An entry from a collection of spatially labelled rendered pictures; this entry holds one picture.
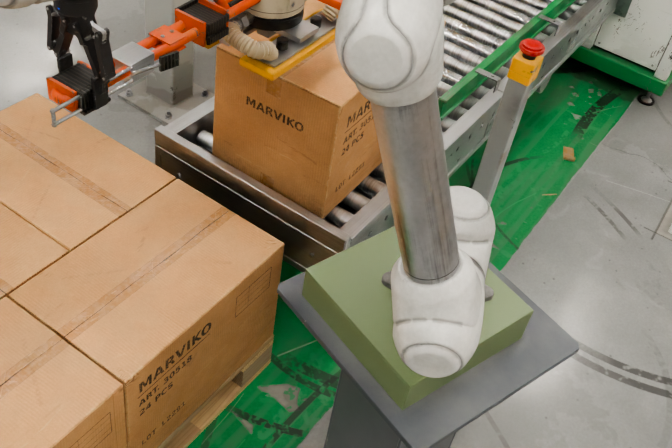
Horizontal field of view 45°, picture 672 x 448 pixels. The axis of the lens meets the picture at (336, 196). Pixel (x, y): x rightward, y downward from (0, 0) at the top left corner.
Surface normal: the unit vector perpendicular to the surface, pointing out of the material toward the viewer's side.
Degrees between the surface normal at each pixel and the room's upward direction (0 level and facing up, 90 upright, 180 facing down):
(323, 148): 90
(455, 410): 0
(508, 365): 0
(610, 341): 0
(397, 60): 87
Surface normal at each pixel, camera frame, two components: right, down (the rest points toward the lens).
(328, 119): -0.54, 0.50
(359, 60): -0.17, 0.56
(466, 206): 0.12, -0.83
